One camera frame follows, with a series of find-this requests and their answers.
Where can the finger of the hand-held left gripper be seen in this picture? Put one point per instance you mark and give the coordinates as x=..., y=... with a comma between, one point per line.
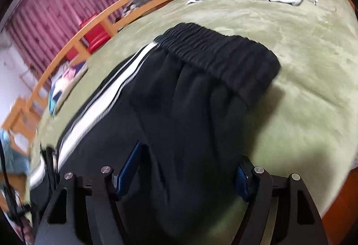
x=50, y=162

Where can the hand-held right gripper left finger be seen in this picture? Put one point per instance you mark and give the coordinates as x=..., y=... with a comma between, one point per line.
x=128, y=169

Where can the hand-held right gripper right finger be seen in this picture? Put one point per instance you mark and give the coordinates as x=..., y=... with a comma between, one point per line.
x=243, y=183

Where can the black pants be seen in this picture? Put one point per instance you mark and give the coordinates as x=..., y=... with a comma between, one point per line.
x=181, y=122

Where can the person's left hand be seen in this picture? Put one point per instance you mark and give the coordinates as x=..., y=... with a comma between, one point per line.
x=29, y=235

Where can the geometric patterned pillow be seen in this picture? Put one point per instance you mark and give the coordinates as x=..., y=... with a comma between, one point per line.
x=65, y=85

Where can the green fleece blanket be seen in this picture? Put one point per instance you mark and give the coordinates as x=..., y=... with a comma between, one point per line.
x=293, y=122

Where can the red chair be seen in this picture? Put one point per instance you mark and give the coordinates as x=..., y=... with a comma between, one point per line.
x=72, y=54
x=95, y=33

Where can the pink striped floral curtain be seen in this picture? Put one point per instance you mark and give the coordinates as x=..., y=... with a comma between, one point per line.
x=56, y=10

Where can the wooden bed frame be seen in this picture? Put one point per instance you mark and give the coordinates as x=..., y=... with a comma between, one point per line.
x=19, y=119

